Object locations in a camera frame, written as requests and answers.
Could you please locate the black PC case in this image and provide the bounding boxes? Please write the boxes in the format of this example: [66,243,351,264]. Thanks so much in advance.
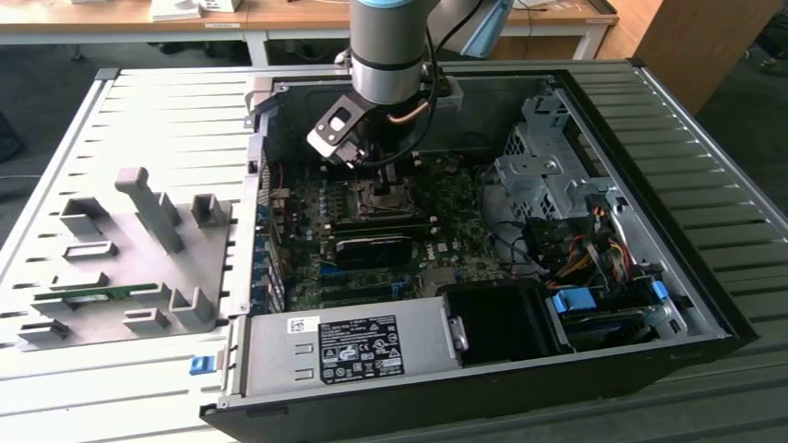
[198,67,760,443]

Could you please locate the silver metal drive cage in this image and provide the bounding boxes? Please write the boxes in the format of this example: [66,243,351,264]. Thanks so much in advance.
[491,76,624,223]

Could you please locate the black expansion slot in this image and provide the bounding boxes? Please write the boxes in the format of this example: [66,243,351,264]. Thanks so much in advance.
[319,284,395,300]

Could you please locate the black cable bundle red plugs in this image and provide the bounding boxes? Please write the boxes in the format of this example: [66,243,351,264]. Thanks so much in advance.
[522,215,574,278]

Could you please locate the silver power supply unit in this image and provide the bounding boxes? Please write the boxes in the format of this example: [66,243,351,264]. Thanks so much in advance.
[240,296,464,399]

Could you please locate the grey plastic parts rack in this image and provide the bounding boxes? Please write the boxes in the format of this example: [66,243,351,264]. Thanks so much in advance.
[16,166,239,354]

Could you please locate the coloured power wire bundle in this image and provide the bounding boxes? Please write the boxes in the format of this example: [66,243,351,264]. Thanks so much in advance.
[546,206,635,291]

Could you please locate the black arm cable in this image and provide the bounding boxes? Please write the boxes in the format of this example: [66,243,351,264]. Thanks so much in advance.
[360,0,488,168]

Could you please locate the black swivel chair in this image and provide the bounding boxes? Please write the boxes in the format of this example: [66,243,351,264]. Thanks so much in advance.
[742,22,788,78]

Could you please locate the chipset heatsink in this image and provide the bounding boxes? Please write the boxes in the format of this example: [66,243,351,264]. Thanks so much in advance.
[420,269,460,297]

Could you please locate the black hard disk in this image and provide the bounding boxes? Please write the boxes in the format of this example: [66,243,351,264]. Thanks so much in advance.
[556,307,655,353]

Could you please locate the wooden desk white frame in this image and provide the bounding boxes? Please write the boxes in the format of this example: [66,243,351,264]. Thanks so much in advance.
[246,0,620,66]
[0,0,251,47]

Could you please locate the green RAM stick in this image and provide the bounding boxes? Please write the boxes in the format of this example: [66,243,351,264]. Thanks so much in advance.
[331,217,436,240]
[31,283,154,306]

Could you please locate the wooden cabinet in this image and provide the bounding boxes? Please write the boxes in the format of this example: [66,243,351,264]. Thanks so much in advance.
[595,0,780,116]

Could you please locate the blue table clip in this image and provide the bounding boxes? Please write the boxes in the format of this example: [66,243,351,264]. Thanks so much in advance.
[188,353,218,377]

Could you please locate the black graphics card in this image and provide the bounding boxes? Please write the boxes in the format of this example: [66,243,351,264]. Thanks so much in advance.
[330,232,415,272]

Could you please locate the black fan shroud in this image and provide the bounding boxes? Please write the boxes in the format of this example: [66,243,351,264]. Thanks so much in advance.
[438,278,555,369]

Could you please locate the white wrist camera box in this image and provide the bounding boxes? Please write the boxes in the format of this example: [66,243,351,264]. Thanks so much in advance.
[306,94,375,168]

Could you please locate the metal socket cover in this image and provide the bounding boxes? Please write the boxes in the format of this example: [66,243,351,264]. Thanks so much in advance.
[348,178,427,219]

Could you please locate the green motherboard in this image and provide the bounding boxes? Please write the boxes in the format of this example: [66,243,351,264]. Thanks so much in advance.
[252,151,547,316]

